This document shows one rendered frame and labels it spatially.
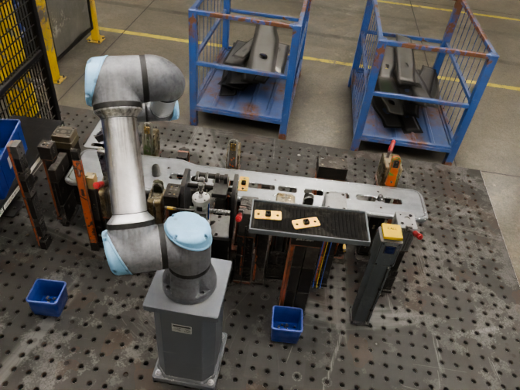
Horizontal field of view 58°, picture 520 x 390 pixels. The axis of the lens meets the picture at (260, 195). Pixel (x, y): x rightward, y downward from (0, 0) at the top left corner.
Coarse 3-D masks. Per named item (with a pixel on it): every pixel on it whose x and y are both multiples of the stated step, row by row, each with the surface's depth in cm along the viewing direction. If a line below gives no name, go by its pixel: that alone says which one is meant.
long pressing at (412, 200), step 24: (72, 168) 182; (96, 168) 183; (144, 168) 185; (192, 168) 188; (216, 168) 190; (240, 192) 180; (264, 192) 181; (288, 192) 182; (360, 192) 186; (384, 192) 187; (408, 192) 188; (384, 216) 176
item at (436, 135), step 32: (384, 32) 428; (448, 32) 419; (480, 32) 345; (352, 64) 454; (384, 64) 380; (352, 96) 416; (384, 96) 342; (416, 96) 342; (448, 96) 399; (480, 96) 333; (384, 128) 381; (416, 128) 381; (448, 128) 383; (448, 160) 370
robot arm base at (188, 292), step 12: (168, 276) 127; (180, 276) 123; (192, 276) 123; (204, 276) 126; (216, 276) 132; (168, 288) 129; (180, 288) 125; (192, 288) 125; (204, 288) 128; (180, 300) 127; (192, 300) 127
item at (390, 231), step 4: (384, 224) 149; (388, 224) 149; (392, 224) 149; (396, 224) 150; (384, 228) 148; (388, 228) 148; (392, 228) 148; (396, 228) 148; (400, 228) 148; (384, 232) 146; (388, 232) 147; (392, 232) 147; (396, 232) 147; (400, 232) 147; (384, 236) 145; (388, 236) 145; (392, 236) 146; (396, 236) 146; (400, 236) 146; (400, 240) 146
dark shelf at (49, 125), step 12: (24, 120) 198; (36, 120) 199; (48, 120) 199; (24, 132) 191; (36, 132) 192; (48, 132) 193; (36, 144) 186; (36, 156) 181; (12, 192) 165; (0, 204) 160; (0, 216) 159
